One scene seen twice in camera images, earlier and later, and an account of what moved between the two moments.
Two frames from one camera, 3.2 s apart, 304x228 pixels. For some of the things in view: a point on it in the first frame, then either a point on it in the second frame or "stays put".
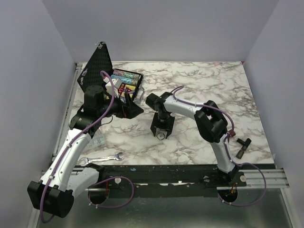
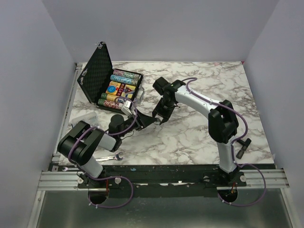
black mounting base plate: (166, 181) stays put
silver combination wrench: (84, 161) stays put
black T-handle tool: (245, 145) stays put
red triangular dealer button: (128, 90) stays put
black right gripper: (167, 127) -> (165, 115)
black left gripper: (129, 109) -> (143, 121)
